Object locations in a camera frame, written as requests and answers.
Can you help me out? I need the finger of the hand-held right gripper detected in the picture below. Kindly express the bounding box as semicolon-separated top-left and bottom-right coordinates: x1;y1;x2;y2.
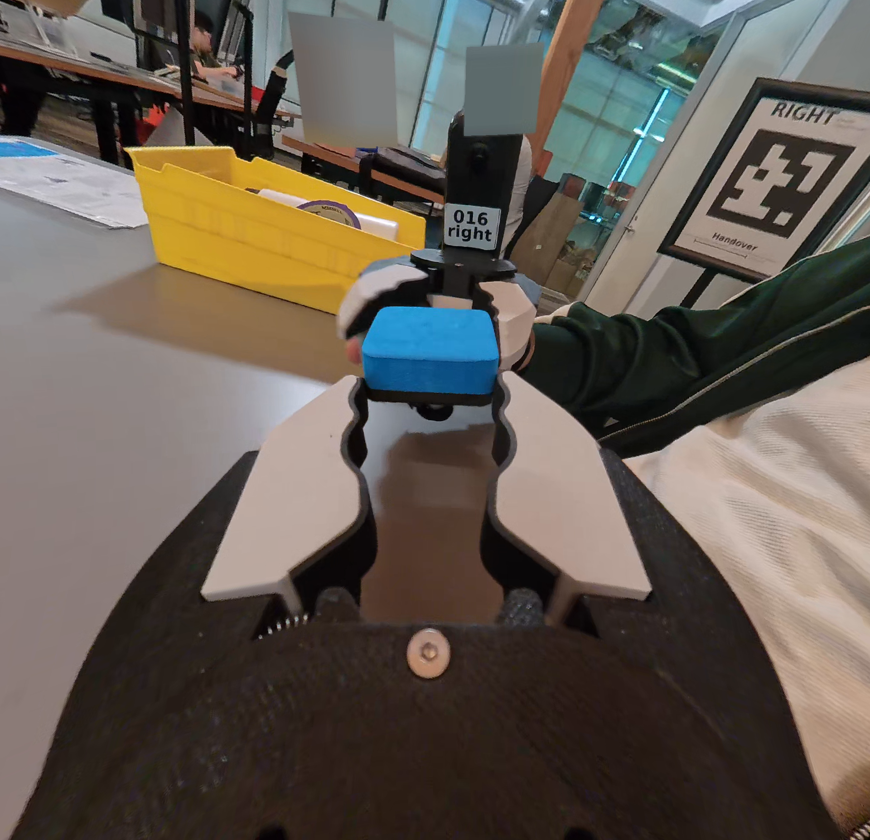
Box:
336;259;430;341
476;279;539;373

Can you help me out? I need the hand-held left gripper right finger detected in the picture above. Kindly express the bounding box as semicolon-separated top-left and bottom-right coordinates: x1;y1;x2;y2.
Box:
481;371;653;627

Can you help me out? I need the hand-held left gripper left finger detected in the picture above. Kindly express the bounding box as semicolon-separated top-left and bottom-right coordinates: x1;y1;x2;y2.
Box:
200;376;378;617

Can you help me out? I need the blue black whiteboard eraser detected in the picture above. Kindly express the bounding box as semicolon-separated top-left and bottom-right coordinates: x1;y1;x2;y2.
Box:
360;306;503;406

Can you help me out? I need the yellow plastic bin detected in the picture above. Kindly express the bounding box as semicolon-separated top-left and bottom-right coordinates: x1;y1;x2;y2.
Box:
126;145;428;315

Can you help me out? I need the person's right forearm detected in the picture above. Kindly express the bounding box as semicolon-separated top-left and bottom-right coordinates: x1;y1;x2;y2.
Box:
520;238;870;457

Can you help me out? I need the grey desk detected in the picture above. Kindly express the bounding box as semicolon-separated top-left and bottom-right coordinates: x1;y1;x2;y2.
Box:
0;135;507;840

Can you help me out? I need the white paper roll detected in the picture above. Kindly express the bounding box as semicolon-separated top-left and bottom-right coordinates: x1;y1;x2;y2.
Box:
257;188;400;243

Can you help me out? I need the black backpack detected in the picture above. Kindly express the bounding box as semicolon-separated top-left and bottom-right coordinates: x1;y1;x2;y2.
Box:
360;145;446;192

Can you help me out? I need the purple tape roll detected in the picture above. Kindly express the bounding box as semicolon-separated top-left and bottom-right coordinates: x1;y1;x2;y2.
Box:
297;200;363;231

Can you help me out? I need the brown cardboard box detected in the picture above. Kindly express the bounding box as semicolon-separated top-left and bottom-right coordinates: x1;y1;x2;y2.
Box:
510;191;585;290

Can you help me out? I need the brown wooden table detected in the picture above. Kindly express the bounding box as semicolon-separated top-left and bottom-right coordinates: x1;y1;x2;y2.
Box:
0;41;300;168
282;133;446;205

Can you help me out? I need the wooden pillar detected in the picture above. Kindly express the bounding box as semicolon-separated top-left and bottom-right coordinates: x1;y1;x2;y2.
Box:
529;0;616;175

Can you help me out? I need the black office chair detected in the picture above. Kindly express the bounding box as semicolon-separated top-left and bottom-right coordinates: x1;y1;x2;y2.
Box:
255;50;296;161

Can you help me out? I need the framed marker sign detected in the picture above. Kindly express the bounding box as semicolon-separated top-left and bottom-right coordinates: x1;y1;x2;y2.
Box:
658;77;870;311

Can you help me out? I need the black vertical pole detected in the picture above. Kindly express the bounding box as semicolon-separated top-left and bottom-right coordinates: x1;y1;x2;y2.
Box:
170;0;199;149

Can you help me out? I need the white blue printed sheet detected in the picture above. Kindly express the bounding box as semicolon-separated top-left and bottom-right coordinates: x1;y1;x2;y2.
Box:
0;136;149;231

